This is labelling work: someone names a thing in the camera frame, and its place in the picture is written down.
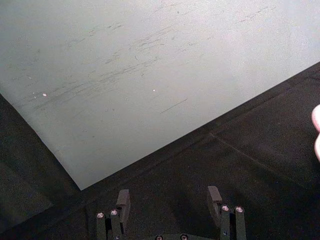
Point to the plain pale wall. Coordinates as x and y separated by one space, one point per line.
130 75

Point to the white tape roll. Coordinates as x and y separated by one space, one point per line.
317 130

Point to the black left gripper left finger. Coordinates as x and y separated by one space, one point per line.
124 203

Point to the black table cloth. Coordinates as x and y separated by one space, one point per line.
225 160

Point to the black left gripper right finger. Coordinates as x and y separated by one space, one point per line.
226 220

